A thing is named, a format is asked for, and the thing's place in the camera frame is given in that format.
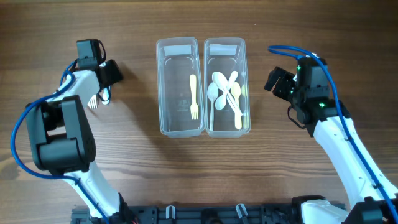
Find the pale blue plastic fork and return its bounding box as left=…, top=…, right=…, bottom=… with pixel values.
left=102, top=86, right=111, bottom=105

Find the white plastic fork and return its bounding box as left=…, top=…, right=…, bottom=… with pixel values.
left=88, top=95, right=98, bottom=110

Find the cream plastic spoon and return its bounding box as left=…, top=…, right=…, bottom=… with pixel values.
left=231, top=82, right=242, bottom=129

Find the white plastic spoon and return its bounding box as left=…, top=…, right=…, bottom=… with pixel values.
left=224, top=87, right=249, bottom=129
left=212, top=72, right=243, bottom=116
left=215, top=71, right=238, bottom=110
left=207, top=82, right=218, bottom=131

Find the clear plastic container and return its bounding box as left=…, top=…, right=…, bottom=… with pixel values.
left=156, top=37, right=205, bottom=138
left=204, top=37, right=251, bottom=138

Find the cream plastic fork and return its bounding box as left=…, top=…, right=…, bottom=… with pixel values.
left=190, top=74, right=199, bottom=120

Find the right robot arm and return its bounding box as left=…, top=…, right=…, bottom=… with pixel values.
left=264, top=57, right=397, bottom=223

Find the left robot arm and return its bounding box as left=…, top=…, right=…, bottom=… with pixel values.
left=18, top=39, right=134, bottom=223

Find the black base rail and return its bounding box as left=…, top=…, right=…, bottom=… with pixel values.
left=72, top=195, right=346, bottom=224

